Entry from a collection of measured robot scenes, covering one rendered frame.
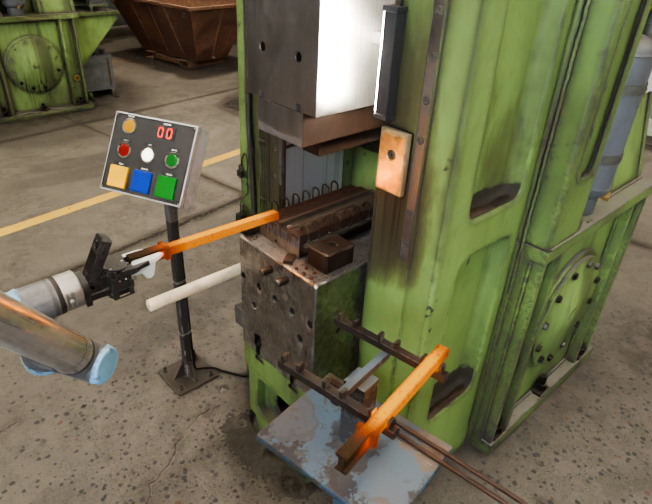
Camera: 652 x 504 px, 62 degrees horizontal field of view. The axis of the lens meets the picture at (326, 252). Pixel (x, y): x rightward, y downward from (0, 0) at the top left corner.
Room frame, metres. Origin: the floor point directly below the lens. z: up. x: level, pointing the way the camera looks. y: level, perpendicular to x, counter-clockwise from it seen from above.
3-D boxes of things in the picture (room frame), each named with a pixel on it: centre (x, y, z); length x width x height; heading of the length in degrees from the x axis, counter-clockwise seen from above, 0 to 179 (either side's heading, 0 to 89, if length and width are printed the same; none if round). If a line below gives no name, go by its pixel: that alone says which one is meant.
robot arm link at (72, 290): (1.01, 0.59, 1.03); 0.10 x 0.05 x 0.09; 44
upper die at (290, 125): (1.63, 0.00, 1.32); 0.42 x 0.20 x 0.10; 134
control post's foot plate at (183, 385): (1.82, 0.60, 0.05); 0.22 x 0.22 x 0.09; 44
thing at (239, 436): (1.45, 0.19, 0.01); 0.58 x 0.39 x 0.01; 44
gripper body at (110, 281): (1.07, 0.53, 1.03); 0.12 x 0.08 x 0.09; 134
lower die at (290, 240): (1.63, 0.00, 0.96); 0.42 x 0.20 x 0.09; 134
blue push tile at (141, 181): (1.70, 0.65, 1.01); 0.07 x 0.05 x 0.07; 69
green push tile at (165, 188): (1.67, 0.55, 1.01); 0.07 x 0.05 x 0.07; 69
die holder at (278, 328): (1.59, -0.04, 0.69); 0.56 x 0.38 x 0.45; 134
